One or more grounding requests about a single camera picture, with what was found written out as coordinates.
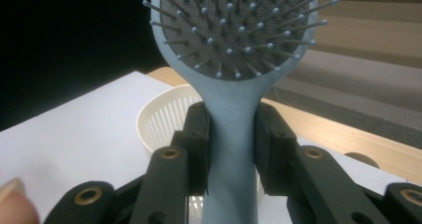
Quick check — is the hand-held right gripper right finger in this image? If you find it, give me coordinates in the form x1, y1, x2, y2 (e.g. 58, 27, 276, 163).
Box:
254, 102, 299, 197

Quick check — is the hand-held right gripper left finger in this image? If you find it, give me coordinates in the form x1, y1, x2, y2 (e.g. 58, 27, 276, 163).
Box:
170, 101, 212, 197

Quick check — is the light blue hairbrush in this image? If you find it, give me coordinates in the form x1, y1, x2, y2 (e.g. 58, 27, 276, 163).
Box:
142, 0, 339, 224

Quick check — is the white plastic basket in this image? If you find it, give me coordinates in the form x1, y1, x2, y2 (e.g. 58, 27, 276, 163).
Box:
135, 84, 267, 224

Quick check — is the white table cover board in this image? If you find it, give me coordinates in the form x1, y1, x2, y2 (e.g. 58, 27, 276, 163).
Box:
0, 70, 412, 224

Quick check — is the beige wooden desk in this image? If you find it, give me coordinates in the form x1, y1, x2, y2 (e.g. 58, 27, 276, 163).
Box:
313, 0, 422, 69

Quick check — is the black curtain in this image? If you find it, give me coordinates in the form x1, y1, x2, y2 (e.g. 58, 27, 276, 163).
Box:
0, 0, 167, 132

